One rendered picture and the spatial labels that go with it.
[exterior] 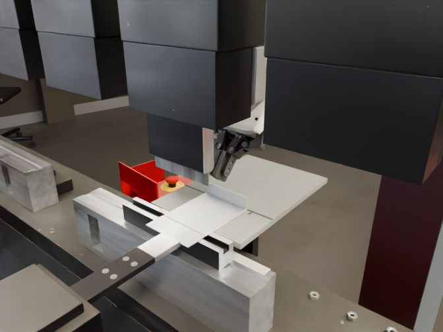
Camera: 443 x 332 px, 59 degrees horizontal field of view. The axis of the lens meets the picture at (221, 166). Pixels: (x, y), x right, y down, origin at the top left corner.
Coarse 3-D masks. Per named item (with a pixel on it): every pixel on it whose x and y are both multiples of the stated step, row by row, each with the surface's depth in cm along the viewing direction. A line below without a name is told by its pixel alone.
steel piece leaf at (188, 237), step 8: (152, 224) 56; (160, 224) 56; (168, 224) 56; (176, 224) 56; (160, 232) 54; (168, 232) 54; (176, 232) 54; (184, 232) 54; (192, 232) 54; (184, 240) 52; (192, 240) 52
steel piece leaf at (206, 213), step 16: (208, 192) 65; (224, 192) 62; (176, 208) 60; (192, 208) 60; (208, 208) 60; (224, 208) 60; (240, 208) 60; (192, 224) 56; (208, 224) 56; (224, 224) 57
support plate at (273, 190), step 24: (240, 168) 75; (264, 168) 75; (288, 168) 75; (192, 192) 66; (240, 192) 66; (264, 192) 66; (288, 192) 66; (312, 192) 67; (240, 216) 59; (240, 240) 53
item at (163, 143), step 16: (160, 128) 51; (176, 128) 49; (192, 128) 47; (160, 144) 52; (176, 144) 50; (192, 144) 48; (208, 144) 48; (160, 160) 55; (176, 160) 51; (192, 160) 49; (208, 160) 49; (192, 176) 51; (208, 176) 49
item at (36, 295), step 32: (128, 256) 49; (160, 256) 50; (0, 288) 39; (32, 288) 39; (64, 288) 39; (96, 288) 44; (0, 320) 35; (32, 320) 35; (64, 320) 36; (96, 320) 38
